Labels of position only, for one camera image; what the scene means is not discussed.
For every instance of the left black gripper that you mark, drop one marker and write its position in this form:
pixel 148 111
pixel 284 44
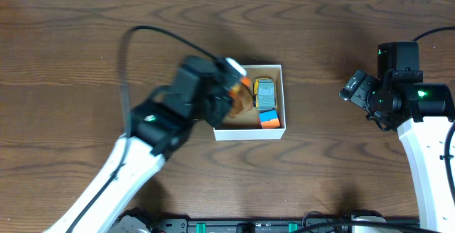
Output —
pixel 220 96

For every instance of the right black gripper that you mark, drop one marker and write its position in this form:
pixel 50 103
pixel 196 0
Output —
pixel 354 89

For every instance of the orange rubber duck toy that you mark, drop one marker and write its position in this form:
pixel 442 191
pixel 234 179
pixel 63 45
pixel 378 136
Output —
pixel 241 90

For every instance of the brown plush bear toy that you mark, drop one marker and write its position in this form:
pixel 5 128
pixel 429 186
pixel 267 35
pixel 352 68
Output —
pixel 240 106

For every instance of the yellow grey toy truck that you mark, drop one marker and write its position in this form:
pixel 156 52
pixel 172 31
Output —
pixel 264 93

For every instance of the multicolour puzzle cube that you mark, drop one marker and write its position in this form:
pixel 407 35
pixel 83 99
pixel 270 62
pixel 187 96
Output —
pixel 269 119

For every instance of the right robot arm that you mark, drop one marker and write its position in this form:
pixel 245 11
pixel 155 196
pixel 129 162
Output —
pixel 397 99

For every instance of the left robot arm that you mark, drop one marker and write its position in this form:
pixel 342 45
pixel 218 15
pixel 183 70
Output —
pixel 156 128

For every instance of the white cardboard box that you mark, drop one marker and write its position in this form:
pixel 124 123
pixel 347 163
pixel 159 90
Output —
pixel 257 124

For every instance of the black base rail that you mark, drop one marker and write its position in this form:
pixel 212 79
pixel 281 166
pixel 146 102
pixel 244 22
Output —
pixel 139 220

